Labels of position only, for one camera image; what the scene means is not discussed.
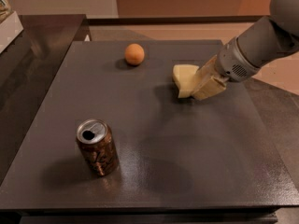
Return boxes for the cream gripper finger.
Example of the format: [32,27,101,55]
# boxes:
[196,56,222,85]
[191,77,227,100]

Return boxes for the pale yellow sponge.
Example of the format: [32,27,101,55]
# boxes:
[172,64,198,98]

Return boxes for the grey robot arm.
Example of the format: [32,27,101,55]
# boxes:
[191,0,299,100]

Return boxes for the orange soda can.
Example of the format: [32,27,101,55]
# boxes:
[76,119,119,176]

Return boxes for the orange fruit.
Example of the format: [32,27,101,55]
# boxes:
[124,44,145,65]

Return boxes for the dark side counter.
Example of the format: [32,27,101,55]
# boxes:
[0,14,90,184]

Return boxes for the white box on counter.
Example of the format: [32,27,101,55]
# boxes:
[0,0,23,53]

